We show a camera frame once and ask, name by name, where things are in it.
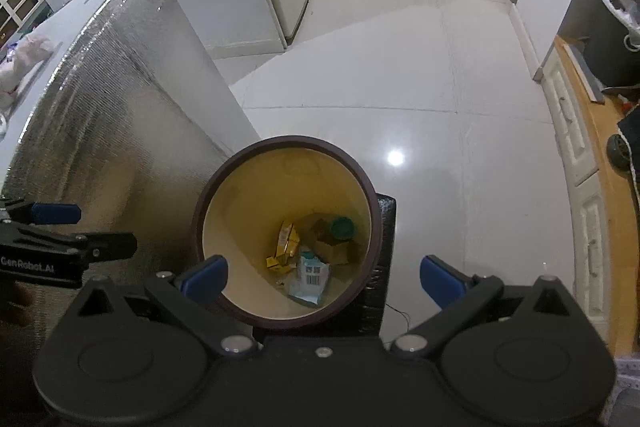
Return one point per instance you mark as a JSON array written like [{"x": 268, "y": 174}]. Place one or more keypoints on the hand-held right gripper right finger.
[{"x": 440, "y": 282}]

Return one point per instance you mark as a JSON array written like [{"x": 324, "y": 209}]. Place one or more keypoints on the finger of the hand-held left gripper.
[
  {"x": 110, "y": 246},
  {"x": 55, "y": 213}
]

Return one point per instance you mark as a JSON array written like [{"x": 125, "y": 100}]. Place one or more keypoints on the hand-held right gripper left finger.
[{"x": 207, "y": 279}]

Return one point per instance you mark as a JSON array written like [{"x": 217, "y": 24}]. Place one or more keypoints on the yellow bin with brown rim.
[{"x": 240, "y": 207}]

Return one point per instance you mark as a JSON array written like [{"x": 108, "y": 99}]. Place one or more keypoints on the yellow carton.
[{"x": 285, "y": 247}]

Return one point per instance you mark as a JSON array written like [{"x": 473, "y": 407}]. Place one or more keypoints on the teal white packet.
[{"x": 312, "y": 279}]

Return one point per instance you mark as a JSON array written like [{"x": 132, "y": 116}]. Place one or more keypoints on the teal round cup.
[{"x": 342, "y": 228}]

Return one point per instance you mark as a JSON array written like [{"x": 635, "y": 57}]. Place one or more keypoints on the white plastic bag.
[{"x": 30, "y": 49}]

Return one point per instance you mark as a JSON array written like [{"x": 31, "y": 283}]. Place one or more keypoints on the person's left hand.
[{"x": 15, "y": 304}]

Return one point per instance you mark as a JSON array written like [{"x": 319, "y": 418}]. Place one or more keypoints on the white heart-print foil table cover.
[{"x": 125, "y": 82}]

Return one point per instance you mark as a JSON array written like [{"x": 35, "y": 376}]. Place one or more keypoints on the wooden-top white bench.
[{"x": 595, "y": 147}]

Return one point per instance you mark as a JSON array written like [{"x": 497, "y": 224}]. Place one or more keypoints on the black round object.
[{"x": 619, "y": 152}]

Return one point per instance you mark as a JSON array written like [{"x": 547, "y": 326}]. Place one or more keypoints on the black printed blanket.
[{"x": 631, "y": 119}]

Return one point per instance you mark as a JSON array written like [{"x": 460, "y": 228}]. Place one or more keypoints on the grey board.
[{"x": 582, "y": 67}]

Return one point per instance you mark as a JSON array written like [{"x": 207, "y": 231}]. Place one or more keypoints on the grey bin with white liner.
[{"x": 607, "y": 57}]

